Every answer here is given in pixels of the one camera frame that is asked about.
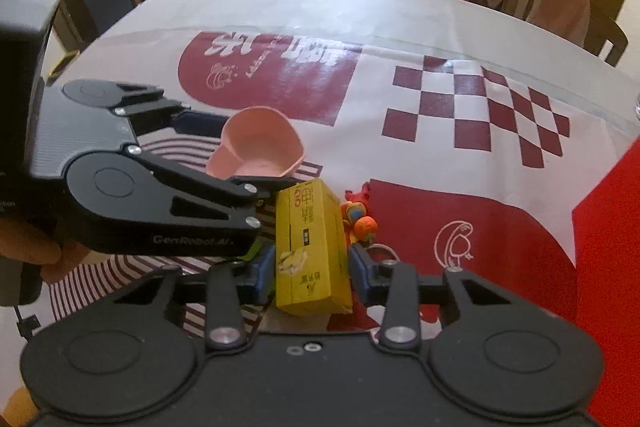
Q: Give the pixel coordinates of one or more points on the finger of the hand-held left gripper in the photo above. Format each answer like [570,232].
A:
[200,122]
[242,192]

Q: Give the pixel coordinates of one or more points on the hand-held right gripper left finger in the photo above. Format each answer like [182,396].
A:
[265,274]

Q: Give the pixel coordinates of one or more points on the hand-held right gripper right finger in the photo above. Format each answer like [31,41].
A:
[361,274]

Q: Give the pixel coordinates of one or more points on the pink plastic scoop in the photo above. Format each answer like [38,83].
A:
[260,147]

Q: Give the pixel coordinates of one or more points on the yellow carton box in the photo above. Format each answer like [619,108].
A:
[310,247]

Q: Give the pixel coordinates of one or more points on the person's left hand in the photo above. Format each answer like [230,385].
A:
[30,242]

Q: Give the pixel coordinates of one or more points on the red white printed sheet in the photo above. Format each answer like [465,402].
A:
[440,167]

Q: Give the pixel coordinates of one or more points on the round striped mat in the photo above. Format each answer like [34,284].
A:
[130,267]

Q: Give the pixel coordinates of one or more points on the pink towel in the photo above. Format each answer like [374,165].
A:
[560,9]

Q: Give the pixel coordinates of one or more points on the wooden chair with towel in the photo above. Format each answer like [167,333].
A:
[605,37]

